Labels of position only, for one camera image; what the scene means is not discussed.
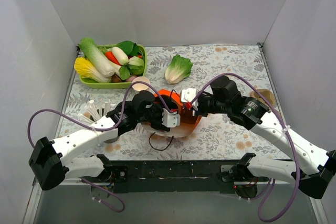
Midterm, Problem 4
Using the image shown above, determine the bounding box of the napa cabbage green white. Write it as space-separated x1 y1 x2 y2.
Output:
78 37 115 77

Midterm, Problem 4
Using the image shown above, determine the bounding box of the orange carrot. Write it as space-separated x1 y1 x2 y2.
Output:
105 51 121 66

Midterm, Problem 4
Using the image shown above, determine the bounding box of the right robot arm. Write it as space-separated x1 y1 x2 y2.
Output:
191 76 335 199

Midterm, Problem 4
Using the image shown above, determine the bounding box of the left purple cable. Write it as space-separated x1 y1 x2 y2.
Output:
27 82 176 213

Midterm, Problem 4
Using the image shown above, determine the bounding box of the yellow cabbage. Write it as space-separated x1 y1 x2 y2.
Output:
74 57 111 83

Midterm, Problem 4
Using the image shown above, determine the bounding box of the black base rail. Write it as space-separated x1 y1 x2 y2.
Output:
81 159 270 195

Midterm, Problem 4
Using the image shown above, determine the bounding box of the white radish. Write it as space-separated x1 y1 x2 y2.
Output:
111 47 129 65

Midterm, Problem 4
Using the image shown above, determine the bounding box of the brown cardboard cup carrier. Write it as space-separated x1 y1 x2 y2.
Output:
249 89 276 106

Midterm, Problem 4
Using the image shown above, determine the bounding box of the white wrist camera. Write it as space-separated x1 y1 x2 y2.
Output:
162 109 181 128
180 88 198 111

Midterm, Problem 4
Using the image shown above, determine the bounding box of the loose green lettuce head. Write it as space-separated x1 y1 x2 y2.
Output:
165 55 193 84

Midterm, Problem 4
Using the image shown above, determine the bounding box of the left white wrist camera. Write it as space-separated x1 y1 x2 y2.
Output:
162 109 181 128

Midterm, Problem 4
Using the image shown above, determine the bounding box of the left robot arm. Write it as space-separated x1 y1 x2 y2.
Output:
28 91 175 190

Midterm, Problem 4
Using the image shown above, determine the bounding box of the orange paper bag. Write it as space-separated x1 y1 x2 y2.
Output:
141 89 201 152

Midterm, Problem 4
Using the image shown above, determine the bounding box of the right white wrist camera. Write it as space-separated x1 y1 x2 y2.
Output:
180 88 198 111

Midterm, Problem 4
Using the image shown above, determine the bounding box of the green bok choy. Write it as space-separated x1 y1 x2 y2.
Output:
116 41 145 81

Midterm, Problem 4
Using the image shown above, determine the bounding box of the floral table mat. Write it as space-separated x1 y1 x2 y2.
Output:
64 45 286 161

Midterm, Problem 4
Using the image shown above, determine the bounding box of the grey straw holder cup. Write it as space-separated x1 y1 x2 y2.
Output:
105 137 119 144

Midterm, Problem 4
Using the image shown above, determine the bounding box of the purple onion in tray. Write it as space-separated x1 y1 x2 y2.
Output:
125 76 137 82

